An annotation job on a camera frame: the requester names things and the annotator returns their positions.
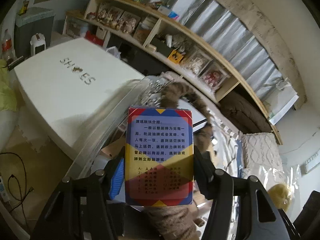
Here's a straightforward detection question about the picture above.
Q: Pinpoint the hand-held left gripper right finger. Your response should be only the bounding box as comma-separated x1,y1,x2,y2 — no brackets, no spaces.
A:
192,145,300,240

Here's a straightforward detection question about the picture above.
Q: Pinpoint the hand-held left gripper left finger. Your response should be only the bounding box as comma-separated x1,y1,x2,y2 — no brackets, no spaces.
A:
31,159,125,240

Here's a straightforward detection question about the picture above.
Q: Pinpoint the bagged yellow sponge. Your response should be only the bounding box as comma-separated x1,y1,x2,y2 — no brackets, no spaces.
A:
262,164,300,212

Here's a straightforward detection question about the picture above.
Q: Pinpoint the colourful card box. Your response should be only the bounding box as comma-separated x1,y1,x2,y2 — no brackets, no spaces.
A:
124,106,194,207

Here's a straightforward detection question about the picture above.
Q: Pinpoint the clear plastic storage bin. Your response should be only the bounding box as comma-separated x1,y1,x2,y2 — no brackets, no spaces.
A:
66,76,238,205

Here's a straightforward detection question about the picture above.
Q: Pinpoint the cream tufted pillow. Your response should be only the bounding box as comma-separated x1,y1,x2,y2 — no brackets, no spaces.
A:
241,132,283,170

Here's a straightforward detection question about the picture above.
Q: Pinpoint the brown folded blanket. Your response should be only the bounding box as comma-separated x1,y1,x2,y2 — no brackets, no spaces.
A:
219,92,273,133

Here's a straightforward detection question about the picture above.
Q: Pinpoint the wooden shelf unit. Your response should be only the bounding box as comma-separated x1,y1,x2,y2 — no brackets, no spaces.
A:
66,0,283,145

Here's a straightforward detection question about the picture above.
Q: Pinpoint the display case with red doll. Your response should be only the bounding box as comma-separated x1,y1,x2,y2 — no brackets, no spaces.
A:
200,62,230,93

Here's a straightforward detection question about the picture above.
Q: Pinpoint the white shoe box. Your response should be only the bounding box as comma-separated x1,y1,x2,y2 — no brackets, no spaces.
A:
14,37,146,161

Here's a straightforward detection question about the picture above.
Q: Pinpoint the white power strip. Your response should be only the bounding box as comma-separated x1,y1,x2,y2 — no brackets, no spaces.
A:
0,172,9,203

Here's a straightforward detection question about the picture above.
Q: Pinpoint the display case with cream doll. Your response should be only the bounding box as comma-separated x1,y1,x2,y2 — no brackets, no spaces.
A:
182,49,210,74

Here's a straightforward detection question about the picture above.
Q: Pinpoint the yellow box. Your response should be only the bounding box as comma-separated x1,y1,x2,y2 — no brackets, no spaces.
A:
167,49,184,63

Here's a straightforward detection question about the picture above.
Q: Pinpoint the crumpled paper bouquet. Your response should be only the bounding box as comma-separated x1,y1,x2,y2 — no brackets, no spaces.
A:
165,32,195,53

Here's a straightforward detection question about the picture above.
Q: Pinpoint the dark green box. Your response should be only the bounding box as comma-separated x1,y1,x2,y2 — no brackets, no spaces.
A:
150,36,173,55

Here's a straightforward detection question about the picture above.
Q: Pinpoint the green cloth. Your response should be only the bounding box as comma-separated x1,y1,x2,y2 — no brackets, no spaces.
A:
0,59,18,112

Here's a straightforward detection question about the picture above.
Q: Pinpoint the clear storage jar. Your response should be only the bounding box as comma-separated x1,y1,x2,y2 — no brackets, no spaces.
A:
134,17,158,44

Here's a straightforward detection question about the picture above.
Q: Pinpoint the grey curtain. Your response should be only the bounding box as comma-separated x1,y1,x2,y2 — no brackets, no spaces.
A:
160,0,283,105

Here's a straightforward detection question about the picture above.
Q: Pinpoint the black handheld device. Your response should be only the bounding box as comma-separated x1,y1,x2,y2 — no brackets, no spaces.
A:
6,56,25,70

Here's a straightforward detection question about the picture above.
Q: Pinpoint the small white stool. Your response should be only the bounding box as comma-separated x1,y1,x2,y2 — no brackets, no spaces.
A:
30,32,47,55

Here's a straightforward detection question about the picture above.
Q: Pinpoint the boxed doll figurine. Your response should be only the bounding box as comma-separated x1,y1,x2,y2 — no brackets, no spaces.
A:
96,2,110,23
117,11,142,34
106,6,124,29

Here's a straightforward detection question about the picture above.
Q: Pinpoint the blue tissue box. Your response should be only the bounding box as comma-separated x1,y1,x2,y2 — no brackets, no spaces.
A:
157,4,180,20

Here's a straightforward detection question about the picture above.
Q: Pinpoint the grey cabinet with teal top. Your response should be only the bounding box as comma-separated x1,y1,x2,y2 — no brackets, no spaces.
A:
14,7,55,58

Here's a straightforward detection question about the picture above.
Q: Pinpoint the red label drink bottle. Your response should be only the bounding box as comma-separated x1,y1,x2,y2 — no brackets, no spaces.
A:
1,29,15,60

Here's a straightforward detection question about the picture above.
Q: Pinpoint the yellow black can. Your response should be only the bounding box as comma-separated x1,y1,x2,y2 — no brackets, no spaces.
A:
19,0,30,15

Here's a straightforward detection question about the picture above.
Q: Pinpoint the rope-wrapped cardboard tube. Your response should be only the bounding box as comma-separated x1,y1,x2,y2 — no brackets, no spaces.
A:
144,205,197,240

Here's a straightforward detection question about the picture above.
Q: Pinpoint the brown furry ring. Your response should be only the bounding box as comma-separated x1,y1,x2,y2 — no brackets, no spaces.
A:
160,81,215,150

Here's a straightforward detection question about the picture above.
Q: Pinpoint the black cable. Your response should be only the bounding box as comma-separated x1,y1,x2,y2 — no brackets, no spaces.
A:
0,151,34,222

